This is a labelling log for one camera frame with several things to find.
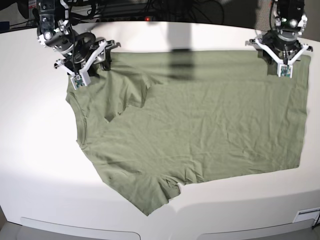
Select black power strip red light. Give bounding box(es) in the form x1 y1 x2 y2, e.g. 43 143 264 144
99 15 154 22

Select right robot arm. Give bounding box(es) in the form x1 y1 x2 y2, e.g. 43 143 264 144
33 0 120 77

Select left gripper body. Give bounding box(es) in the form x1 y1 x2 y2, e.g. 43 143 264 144
262 30 303 64

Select white label sticker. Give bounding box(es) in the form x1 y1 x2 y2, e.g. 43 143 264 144
293 208 320 224

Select green T-shirt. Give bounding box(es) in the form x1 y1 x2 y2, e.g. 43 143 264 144
66 50 311 215

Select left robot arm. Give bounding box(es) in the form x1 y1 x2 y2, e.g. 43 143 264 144
248 0 313 65

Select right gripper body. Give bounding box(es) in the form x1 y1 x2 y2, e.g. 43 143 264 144
63 31 99 70

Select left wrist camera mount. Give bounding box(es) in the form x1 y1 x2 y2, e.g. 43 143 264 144
255 38 301 78

